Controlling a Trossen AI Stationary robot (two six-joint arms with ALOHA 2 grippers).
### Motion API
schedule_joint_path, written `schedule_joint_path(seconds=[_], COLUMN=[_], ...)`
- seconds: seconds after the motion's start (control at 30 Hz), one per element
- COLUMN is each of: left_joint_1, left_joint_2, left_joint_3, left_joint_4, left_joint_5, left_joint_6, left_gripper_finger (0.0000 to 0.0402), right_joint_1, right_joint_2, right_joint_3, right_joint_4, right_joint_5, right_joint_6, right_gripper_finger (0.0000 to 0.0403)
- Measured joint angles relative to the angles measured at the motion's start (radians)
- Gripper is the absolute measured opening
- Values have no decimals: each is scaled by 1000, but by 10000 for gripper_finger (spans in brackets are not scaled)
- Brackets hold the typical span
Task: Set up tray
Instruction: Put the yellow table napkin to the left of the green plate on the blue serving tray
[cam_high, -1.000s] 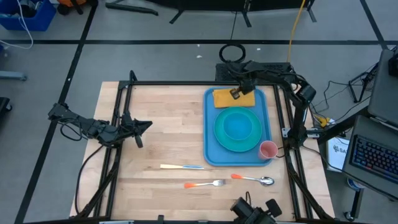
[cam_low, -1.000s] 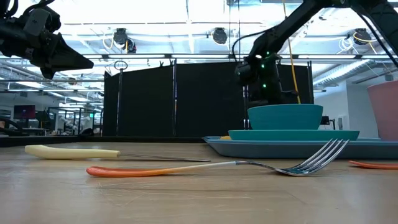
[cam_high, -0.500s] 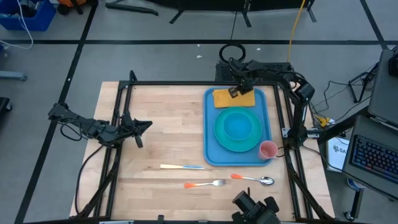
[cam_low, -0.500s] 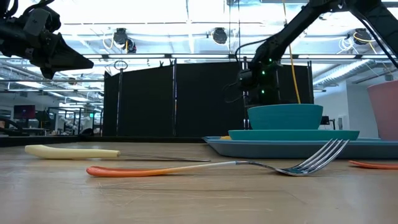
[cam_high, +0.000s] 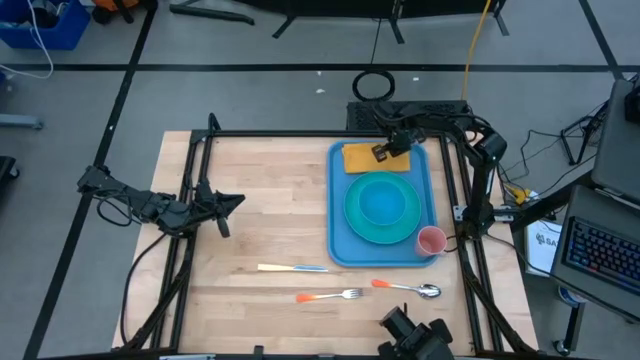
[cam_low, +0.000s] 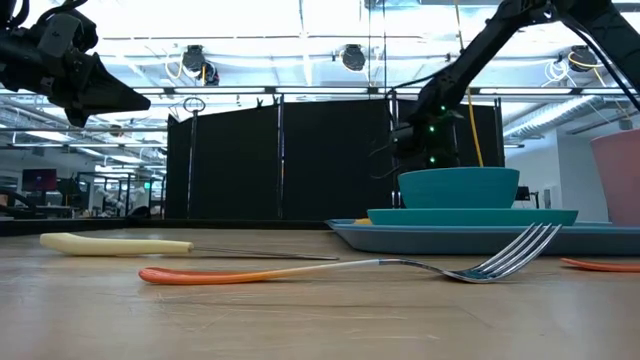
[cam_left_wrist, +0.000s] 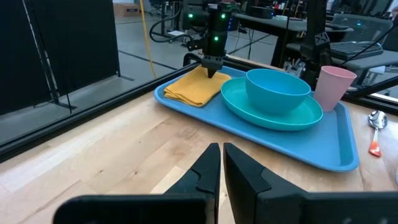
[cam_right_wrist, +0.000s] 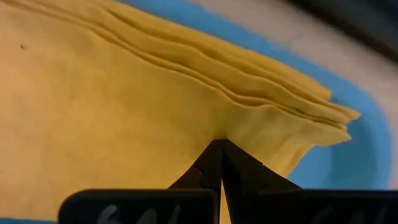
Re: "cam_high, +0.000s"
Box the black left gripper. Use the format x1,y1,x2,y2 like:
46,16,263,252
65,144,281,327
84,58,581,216
192,178,246,239

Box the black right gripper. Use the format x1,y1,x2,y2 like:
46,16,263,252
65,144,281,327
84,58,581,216
372,128,426,164

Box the yellow cloth napkin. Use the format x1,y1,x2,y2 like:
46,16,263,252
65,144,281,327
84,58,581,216
341,141,412,175

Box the blue plastic bowl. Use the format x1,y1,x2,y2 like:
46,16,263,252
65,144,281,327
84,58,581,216
357,179,407,227

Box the teal plastic plate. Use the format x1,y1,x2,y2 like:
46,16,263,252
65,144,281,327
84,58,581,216
342,170,423,246

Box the knife with cream handle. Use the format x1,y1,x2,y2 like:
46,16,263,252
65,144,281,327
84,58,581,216
257,263,330,274

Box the pink plastic cup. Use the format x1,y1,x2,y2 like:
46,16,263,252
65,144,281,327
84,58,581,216
415,225,448,258

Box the fork with orange handle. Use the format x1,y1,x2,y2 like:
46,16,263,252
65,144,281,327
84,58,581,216
295,287,365,304

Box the spoon with orange handle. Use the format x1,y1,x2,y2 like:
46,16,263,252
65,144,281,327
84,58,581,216
371,278,442,300

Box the blue plastic tray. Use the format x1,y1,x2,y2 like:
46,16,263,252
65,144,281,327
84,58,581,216
326,139,439,269

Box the black perforated computer case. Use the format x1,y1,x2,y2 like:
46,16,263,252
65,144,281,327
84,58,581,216
346,99,471,132

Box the yellow plug connector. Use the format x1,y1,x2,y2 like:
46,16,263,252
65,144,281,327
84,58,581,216
503,182,532,206

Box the white printed box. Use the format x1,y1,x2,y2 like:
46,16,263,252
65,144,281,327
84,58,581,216
524,218,564,277

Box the gray furniture leg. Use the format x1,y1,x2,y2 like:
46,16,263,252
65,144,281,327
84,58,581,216
0,113,44,131

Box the black chair base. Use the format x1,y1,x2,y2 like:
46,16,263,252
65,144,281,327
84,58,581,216
0,155,21,184

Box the blue storage bin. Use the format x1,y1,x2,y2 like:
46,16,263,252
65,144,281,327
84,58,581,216
0,0,92,51

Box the gray workstation cart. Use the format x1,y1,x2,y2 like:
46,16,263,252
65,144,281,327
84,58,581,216
549,78,640,321

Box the backlit black keyboard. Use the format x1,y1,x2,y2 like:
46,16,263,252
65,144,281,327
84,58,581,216
562,215,640,296

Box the black coiled cable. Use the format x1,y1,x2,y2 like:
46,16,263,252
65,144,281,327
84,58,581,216
351,69,396,103

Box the black aluminium table frame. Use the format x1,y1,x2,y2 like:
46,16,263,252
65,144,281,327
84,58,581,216
119,112,539,360

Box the thin black floor cable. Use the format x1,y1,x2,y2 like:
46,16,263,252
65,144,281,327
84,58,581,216
369,18,384,71

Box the yellow hanging cable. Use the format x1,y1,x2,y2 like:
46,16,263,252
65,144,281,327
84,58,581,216
460,0,494,101

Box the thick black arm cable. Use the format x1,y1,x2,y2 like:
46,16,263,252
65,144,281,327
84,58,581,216
119,232,169,346

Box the white cable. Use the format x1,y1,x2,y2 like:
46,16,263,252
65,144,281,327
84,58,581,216
0,0,55,80

